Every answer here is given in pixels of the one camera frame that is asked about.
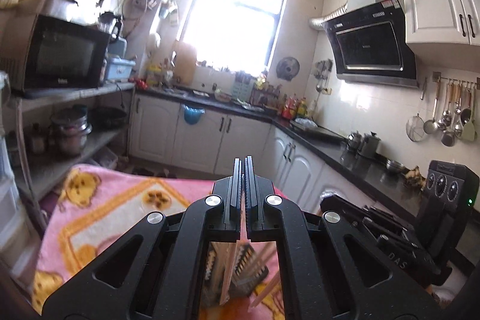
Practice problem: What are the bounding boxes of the dark green utensil basket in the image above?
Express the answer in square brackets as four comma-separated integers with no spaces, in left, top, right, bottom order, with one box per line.
[202,242,269,306]

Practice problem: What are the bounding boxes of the wooden chopstick pair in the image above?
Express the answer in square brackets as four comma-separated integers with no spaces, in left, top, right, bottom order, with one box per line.
[220,193,247,305]

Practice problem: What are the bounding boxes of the white base kitchen cabinets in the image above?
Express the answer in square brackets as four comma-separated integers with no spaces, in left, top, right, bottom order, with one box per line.
[129,93,374,213]

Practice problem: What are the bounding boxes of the chopsticks standing in basket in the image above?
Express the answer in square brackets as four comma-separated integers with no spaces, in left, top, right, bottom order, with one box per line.
[246,242,282,313]

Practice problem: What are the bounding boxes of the hanging steel ladle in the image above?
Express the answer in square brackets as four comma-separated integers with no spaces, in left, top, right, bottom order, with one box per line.
[423,79,441,135]

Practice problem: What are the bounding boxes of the steel kettle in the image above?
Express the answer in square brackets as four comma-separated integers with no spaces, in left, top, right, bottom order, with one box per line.
[357,132,381,159]

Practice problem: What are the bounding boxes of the blue hanging bin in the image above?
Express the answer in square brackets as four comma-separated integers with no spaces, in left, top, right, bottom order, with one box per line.
[182,105,205,125]

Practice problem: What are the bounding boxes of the pink cartoon bear blanket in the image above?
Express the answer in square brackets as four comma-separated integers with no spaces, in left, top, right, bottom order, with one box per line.
[31,164,214,313]

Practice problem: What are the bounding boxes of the black range hood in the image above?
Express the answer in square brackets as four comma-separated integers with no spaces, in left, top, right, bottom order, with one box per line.
[309,0,418,88]

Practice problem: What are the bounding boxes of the stacked steel pots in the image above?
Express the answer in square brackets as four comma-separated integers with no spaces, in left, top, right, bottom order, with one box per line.
[50,105,93,157]

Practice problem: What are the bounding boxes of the blue dish drainer box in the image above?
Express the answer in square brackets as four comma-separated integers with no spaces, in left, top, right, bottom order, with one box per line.
[105,37,136,81]

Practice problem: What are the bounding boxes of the metal shelf rack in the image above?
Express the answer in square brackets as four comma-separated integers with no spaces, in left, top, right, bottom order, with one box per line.
[10,81,137,212]

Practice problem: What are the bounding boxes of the plastic drawer tower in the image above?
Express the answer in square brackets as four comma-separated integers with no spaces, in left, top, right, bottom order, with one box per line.
[0,70,31,253]

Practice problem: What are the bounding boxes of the black blender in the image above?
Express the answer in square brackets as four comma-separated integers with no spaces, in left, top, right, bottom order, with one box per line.
[97,11,124,43]

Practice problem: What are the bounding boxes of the black microwave oven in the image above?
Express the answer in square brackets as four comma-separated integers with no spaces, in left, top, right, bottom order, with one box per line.
[1,14,110,93]

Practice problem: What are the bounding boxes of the white upper wall cabinet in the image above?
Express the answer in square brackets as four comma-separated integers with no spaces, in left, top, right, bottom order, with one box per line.
[403,0,479,46]

